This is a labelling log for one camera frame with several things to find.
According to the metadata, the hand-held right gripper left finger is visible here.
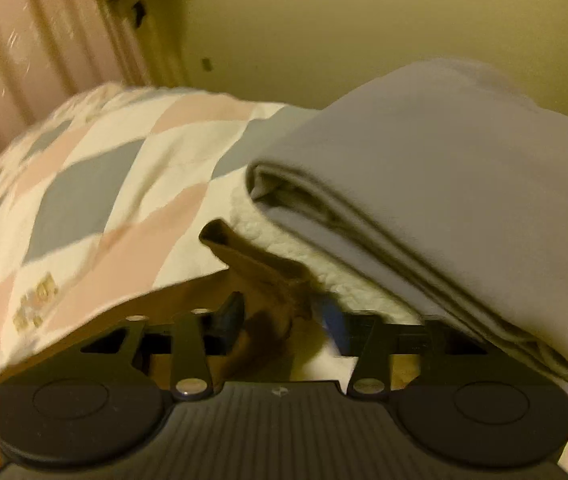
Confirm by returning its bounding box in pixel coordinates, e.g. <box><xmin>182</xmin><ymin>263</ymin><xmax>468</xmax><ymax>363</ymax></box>
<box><xmin>71</xmin><ymin>291</ymin><xmax>245</xmax><ymax>402</ymax></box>

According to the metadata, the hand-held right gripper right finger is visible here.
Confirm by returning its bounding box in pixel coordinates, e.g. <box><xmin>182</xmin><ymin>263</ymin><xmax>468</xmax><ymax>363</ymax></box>
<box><xmin>320</xmin><ymin>297</ymin><xmax>490</xmax><ymax>402</ymax></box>

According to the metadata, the brown garment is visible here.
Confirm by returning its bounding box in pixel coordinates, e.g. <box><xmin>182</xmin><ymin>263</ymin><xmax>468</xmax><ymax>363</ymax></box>
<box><xmin>199</xmin><ymin>219</ymin><xmax>325</xmax><ymax>386</ymax></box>

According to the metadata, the white fleece blanket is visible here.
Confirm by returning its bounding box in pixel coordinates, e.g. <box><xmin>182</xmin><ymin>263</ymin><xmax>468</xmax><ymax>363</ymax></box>
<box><xmin>223</xmin><ymin>192</ymin><xmax>419</xmax><ymax>391</ymax></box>

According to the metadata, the checked pink grey quilt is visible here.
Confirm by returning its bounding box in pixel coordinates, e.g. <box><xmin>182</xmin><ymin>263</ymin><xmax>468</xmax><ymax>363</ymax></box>
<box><xmin>0</xmin><ymin>81</ymin><xmax>325</xmax><ymax>391</ymax></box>

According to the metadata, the folded grey blanket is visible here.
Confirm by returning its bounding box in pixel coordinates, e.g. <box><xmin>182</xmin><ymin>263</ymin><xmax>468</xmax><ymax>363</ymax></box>
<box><xmin>245</xmin><ymin>57</ymin><xmax>568</xmax><ymax>408</ymax></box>

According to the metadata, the pink curtain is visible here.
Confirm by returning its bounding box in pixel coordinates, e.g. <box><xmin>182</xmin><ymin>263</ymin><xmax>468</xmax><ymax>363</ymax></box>
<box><xmin>0</xmin><ymin>0</ymin><xmax>189</xmax><ymax>181</ymax></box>

